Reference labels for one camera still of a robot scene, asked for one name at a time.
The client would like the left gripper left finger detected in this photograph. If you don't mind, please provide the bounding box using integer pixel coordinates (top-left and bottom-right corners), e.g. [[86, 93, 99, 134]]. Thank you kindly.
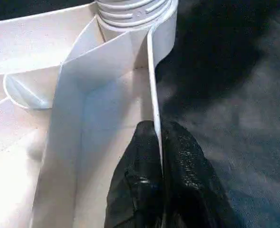
[[104, 120, 164, 228]]

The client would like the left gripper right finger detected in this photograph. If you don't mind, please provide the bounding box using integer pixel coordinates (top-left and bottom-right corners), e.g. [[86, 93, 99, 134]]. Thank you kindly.
[[160, 121, 240, 228]]

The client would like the white plastic table top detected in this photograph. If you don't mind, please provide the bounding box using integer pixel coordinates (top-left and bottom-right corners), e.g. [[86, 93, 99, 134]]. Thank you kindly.
[[0, 0, 178, 228]]

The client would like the white plastic table leg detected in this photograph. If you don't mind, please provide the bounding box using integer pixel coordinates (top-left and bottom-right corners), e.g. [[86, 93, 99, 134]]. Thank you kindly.
[[96, 0, 173, 30]]

